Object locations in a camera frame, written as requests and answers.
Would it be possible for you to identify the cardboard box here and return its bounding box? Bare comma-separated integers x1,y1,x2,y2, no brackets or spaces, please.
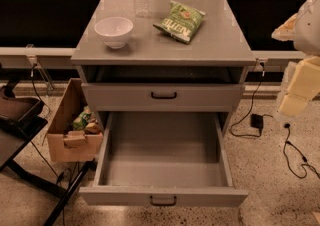
46,78,102,162

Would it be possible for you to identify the grey drawer cabinet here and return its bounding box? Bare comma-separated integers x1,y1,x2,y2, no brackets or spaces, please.
71,0,255,130

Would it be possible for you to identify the black power adapter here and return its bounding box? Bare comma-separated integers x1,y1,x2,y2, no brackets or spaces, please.
251,114,264,129

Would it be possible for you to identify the black floor cable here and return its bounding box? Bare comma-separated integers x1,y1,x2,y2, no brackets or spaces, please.
228,63,320,180

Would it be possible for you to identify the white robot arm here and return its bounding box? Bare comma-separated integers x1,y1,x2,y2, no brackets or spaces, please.
271,0,320,119

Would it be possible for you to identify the green snack bag in box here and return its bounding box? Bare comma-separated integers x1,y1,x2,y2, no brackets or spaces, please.
72,106,92,131

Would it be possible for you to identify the white ceramic bowl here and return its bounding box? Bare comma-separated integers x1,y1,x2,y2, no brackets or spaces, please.
94,17,133,49

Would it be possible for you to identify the grey drawer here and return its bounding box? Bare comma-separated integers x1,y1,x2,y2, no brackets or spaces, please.
80,112,248,207
82,83,244,112

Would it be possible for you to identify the black table stand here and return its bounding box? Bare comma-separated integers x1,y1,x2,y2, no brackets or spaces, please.
0,83,98,226

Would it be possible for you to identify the green chip bag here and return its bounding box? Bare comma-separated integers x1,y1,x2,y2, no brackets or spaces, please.
153,0,205,44

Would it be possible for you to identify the grey top drawer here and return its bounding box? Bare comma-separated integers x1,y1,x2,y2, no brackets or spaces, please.
82,83,244,112

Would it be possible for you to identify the black cable left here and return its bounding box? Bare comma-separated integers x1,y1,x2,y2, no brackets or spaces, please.
29,63,73,226

